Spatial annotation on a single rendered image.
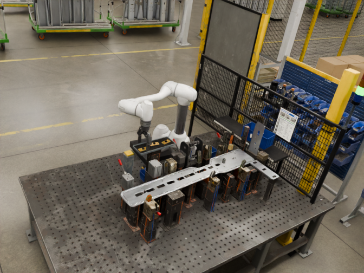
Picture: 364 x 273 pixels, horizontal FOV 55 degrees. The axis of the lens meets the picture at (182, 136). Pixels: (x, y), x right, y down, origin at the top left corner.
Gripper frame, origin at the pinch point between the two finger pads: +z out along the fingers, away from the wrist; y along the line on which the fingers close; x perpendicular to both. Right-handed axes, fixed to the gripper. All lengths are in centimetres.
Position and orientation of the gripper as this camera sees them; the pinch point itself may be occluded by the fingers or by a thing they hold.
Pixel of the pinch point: (143, 145)
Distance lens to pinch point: 297.5
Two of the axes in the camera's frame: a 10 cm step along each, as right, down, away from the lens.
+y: 6.0, 4.9, -6.4
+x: 7.9, -2.2, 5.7
